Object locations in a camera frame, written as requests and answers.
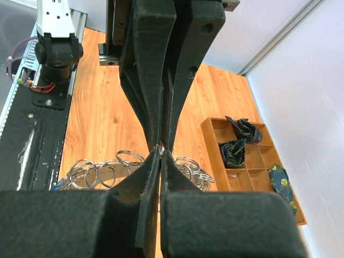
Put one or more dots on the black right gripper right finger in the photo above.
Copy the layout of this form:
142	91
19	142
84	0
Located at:
223	224

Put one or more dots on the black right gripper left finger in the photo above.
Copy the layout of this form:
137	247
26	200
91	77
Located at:
120	222

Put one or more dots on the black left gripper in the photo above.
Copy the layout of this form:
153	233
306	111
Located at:
140	32

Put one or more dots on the key with blue tag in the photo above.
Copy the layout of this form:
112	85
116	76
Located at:
62	184

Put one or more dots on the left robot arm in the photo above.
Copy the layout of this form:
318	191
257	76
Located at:
58	49

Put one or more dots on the wooden compartment tray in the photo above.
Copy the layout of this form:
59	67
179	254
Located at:
259	158

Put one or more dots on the black rolled tie middle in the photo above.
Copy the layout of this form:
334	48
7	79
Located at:
233	153

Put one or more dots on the black rolled tie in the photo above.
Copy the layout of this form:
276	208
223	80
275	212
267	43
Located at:
243	129
233	153

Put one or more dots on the blue yellow patterned cloth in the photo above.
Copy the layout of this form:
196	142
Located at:
280	182

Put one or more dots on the black rolled tie left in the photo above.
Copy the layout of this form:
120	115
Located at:
243	129

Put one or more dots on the black mounting rail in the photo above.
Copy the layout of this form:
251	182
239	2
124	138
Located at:
32	141

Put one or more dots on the white slotted cable duct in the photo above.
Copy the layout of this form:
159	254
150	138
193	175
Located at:
28	61

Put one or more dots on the left aluminium frame post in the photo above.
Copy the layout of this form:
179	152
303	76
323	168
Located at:
297	19

